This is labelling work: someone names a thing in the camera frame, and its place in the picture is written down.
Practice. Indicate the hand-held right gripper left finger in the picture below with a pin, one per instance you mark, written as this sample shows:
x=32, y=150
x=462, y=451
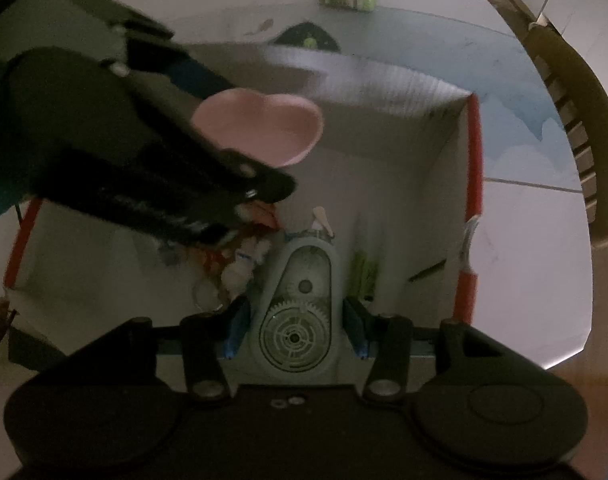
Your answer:
x=236, y=330

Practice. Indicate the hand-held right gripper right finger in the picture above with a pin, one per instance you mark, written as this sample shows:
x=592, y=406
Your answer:
x=355, y=332

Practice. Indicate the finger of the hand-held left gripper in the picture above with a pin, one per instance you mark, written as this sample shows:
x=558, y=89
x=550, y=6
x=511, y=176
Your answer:
x=198, y=77
x=254, y=185

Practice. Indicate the green highlighter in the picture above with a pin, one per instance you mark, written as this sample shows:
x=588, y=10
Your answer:
x=364, y=275

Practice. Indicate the pink heart-shaped dish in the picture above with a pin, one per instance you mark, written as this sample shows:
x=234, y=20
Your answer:
x=264, y=125

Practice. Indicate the grey correction tape dispenser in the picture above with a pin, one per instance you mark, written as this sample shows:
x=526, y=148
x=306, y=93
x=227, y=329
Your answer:
x=296, y=310

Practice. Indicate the white cardboard box red tape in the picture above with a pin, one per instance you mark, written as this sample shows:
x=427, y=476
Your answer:
x=384, y=185

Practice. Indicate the wooden chair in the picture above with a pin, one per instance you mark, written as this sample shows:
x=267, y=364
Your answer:
x=584, y=100

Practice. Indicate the white sideboard cabinet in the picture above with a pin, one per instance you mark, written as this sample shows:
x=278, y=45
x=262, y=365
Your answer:
x=584, y=0

